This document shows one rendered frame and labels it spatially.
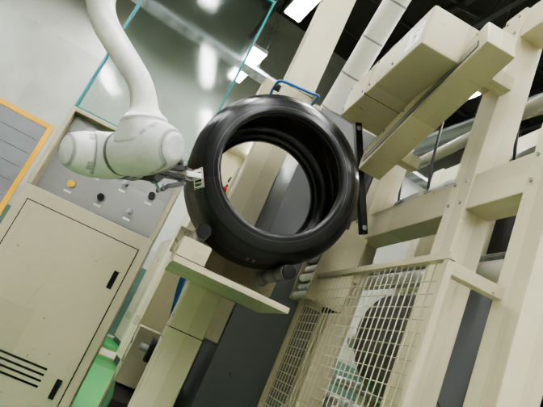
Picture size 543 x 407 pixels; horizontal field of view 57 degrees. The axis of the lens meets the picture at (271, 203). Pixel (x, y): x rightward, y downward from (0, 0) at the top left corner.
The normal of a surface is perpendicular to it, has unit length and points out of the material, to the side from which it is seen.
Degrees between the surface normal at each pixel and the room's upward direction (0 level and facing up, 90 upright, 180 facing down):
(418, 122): 162
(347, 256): 90
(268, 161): 90
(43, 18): 90
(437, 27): 90
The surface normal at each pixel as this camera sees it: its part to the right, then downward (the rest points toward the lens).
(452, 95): -0.29, 0.77
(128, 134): -0.49, -0.18
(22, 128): 0.39, -0.12
